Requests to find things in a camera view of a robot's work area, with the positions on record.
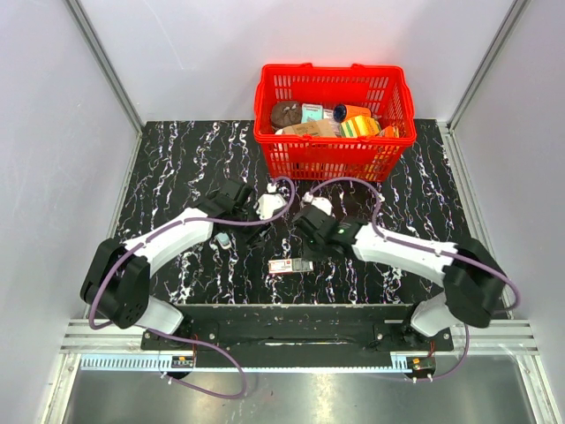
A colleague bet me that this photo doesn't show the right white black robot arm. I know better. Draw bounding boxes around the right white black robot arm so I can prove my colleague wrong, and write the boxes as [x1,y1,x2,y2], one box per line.
[293,205,505,350]

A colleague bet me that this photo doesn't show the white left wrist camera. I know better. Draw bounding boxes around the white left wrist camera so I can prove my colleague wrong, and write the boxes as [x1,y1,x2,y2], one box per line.
[255,183,287,221]

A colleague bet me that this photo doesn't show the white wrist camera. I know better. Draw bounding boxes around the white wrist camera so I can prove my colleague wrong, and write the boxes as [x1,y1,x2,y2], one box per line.
[301,192,335,217]
[255,183,287,221]

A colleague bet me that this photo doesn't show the brown round pouch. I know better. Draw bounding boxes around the brown round pouch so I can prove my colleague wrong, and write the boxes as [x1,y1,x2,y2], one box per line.
[270,101,302,131]

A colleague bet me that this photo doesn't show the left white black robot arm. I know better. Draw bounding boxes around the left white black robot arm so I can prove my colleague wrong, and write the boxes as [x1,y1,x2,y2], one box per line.
[80,180,286,350]

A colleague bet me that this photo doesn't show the red white staple box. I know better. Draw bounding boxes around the red white staple box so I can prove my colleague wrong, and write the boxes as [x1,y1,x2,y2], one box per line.
[268,258,313,275]

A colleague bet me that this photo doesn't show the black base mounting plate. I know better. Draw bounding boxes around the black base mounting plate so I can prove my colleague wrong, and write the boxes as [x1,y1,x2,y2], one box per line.
[140,302,456,369]

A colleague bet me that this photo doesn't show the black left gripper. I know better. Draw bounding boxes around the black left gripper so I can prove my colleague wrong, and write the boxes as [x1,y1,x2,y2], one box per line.
[232,201,275,250]

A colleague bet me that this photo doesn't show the brown cardboard box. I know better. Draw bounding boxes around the brown cardboard box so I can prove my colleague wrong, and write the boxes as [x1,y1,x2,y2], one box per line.
[275,119,340,138]

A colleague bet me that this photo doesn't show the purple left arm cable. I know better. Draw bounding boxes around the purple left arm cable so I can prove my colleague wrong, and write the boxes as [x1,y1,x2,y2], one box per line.
[87,177,297,399]

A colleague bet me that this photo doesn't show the yellow green box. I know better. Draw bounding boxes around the yellow green box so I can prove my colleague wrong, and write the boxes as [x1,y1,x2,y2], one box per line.
[340,115,381,138]

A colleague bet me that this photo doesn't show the teal white small box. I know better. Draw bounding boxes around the teal white small box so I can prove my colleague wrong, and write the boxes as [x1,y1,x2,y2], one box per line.
[301,103,324,124]

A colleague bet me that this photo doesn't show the orange snack packet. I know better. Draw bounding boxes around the orange snack packet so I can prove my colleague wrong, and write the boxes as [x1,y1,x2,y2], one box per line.
[378,125,400,139]

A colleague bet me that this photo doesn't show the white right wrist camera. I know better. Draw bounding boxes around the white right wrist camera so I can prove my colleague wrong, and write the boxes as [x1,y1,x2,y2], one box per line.
[301,192,335,217]

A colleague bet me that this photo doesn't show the red plastic basket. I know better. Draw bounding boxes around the red plastic basket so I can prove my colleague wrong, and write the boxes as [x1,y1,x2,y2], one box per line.
[253,64,417,182]

